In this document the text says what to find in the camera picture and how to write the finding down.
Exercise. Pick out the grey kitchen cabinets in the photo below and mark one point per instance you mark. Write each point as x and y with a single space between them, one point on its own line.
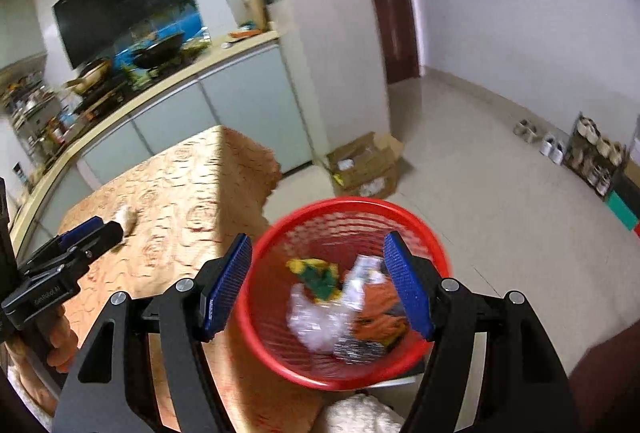
240 98

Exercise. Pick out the beige kitchen countertop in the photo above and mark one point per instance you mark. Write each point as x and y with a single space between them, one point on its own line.
165 83

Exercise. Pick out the steel wool scourer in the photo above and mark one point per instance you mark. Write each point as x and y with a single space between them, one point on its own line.
357 350

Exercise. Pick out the black wok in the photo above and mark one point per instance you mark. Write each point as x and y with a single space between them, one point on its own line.
157 52

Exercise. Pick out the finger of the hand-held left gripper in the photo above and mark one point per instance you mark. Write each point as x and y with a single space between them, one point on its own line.
80 229
100 237

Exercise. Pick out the open cardboard box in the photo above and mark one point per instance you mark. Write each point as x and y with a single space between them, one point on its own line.
360 163

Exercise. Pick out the yellow green scouring sponge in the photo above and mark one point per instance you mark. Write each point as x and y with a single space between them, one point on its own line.
317 283

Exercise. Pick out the red plastic basket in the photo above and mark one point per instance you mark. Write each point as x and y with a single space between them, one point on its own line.
350 205

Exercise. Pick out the beige shoe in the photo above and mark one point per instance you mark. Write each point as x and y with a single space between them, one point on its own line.
530 132
520 127

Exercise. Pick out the floral tablecloth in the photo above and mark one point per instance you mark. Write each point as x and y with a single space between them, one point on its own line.
175 213

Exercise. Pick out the clear plastic bag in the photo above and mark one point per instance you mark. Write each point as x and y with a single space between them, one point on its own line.
315 323

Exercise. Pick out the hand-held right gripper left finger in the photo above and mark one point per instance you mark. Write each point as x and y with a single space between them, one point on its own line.
227 285

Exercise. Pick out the black gas stove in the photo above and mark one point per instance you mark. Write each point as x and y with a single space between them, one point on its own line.
107 95

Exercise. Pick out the orange black wrapper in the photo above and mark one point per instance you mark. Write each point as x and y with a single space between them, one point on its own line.
380 313

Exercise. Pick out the steel spice rack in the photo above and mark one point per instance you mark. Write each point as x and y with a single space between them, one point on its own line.
35 113

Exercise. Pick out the white shoe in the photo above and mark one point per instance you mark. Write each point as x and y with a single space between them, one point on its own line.
557 150
547 144

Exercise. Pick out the white printed packet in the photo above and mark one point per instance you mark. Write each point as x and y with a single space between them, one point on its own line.
362 273

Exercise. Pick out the beige frying pan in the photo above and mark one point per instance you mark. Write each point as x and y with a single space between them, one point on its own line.
92 75

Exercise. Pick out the person's left hand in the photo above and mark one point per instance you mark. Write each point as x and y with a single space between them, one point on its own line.
62 338

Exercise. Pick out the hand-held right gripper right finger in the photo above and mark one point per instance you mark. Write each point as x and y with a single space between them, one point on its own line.
407 293

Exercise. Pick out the orange plastic tool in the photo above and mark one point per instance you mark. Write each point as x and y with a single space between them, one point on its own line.
245 33

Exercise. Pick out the black stool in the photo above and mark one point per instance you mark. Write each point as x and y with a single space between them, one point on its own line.
400 385

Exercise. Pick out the stack of shoe boxes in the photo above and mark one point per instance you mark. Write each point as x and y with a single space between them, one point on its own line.
625 208

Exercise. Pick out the white tissue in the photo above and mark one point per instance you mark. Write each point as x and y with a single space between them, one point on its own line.
126 217

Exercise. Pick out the white fluffy cloth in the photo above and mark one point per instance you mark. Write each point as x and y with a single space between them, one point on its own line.
360 415

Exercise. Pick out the black shoe rack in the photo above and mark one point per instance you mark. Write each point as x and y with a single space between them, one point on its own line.
595 158

